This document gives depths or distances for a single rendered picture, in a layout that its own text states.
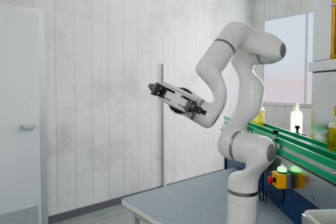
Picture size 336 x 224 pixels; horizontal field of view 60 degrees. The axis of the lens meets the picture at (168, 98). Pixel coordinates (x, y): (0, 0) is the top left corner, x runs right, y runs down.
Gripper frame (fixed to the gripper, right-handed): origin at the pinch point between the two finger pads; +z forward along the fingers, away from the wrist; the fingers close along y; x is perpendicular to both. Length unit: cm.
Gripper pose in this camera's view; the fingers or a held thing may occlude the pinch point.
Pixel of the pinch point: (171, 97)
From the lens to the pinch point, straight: 69.2
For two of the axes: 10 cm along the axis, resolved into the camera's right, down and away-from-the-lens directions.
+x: -4.4, 9.0, 0.2
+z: -1.9, -0.6, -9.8
